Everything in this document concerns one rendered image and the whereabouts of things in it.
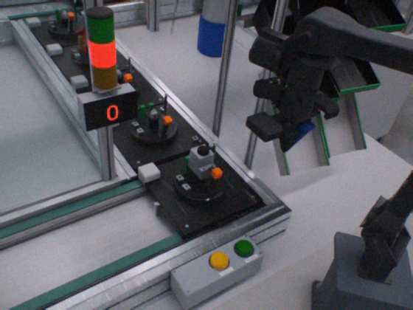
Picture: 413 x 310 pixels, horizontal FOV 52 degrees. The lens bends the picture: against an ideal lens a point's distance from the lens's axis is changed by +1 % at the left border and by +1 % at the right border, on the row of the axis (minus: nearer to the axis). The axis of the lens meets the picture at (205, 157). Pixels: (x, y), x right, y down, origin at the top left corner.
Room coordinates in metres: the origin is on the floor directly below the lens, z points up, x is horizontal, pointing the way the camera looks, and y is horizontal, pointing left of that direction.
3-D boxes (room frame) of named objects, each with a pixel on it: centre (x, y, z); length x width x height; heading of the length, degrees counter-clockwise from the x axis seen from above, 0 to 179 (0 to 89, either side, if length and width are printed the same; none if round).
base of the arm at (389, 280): (0.52, -0.36, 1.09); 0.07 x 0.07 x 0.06; 81
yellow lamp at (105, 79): (0.76, 0.23, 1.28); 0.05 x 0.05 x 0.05
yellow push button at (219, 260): (0.56, -0.06, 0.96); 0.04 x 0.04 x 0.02
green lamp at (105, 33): (0.76, 0.23, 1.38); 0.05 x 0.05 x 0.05
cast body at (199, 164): (0.79, 0.01, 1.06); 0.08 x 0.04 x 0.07; 38
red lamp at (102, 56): (0.76, 0.23, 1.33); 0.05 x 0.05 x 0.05
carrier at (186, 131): (0.98, 0.16, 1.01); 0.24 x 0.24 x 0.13; 38
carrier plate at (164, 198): (0.78, 0.01, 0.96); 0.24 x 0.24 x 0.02; 38
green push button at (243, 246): (0.60, -0.11, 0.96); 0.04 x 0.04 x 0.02
